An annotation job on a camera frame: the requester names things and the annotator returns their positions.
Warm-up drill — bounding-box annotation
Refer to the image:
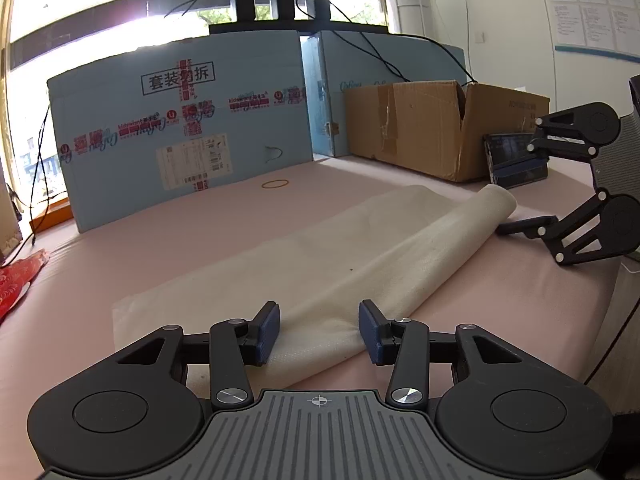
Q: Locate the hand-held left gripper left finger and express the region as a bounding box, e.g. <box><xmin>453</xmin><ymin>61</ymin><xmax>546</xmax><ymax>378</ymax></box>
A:
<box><xmin>116</xmin><ymin>301</ymin><xmax>281</xmax><ymax>411</ymax></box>

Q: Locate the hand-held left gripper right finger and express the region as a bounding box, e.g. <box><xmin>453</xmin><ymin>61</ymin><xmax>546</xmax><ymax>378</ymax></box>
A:
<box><xmin>359</xmin><ymin>299</ymin><xmax>526</xmax><ymax>411</ymax></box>

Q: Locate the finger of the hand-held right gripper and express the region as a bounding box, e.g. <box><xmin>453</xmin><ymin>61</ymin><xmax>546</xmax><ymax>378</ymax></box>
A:
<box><xmin>495</xmin><ymin>190</ymin><xmax>616</xmax><ymax>267</ymax></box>
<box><xmin>491</xmin><ymin>104</ymin><xmax>601</xmax><ymax>189</ymax></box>

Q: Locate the white nonwoven shopping bag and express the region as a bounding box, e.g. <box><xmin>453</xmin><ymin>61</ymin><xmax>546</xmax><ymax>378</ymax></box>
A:
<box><xmin>112</xmin><ymin>184</ymin><xmax>518</xmax><ymax>391</ymax></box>

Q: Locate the red printed paper bag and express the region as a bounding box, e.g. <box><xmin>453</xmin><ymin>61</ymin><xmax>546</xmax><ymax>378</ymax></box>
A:
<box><xmin>0</xmin><ymin>249</ymin><xmax>51</xmax><ymax>326</ymax></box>

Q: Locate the dark phone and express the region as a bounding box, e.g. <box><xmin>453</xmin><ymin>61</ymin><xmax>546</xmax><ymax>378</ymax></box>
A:
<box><xmin>483</xmin><ymin>131</ymin><xmax>549</xmax><ymax>189</ymax></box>

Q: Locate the open brown cardboard box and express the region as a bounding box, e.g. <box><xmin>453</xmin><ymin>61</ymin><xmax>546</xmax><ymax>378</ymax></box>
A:
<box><xmin>344</xmin><ymin>80</ymin><xmax>551</xmax><ymax>182</ymax></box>

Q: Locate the white air conditioner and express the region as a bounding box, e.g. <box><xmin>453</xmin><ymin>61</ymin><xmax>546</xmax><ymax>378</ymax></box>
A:
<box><xmin>382</xmin><ymin>0</ymin><xmax>436</xmax><ymax>38</ymax></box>

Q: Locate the narrow blue cardboard box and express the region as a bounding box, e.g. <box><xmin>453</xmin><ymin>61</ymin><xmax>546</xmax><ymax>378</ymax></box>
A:
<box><xmin>300</xmin><ymin>30</ymin><xmax>481</xmax><ymax>158</ymax></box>

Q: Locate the large blue cardboard box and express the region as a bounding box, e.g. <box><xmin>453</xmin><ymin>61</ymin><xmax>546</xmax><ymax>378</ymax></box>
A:
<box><xmin>46</xmin><ymin>30</ymin><xmax>315</xmax><ymax>234</ymax></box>

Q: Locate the flat orange box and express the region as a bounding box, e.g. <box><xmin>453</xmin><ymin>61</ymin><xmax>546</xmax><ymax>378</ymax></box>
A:
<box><xmin>29</xmin><ymin>199</ymin><xmax>76</xmax><ymax>233</ymax></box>

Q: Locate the taped brown cardboard box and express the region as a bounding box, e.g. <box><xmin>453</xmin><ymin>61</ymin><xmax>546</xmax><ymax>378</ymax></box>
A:
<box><xmin>0</xmin><ymin>175</ymin><xmax>25</xmax><ymax>263</ymax></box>

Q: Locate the wall notice board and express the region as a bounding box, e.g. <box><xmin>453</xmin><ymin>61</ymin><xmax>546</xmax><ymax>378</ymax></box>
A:
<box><xmin>535</xmin><ymin>0</ymin><xmax>640</xmax><ymax>66</ymax></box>

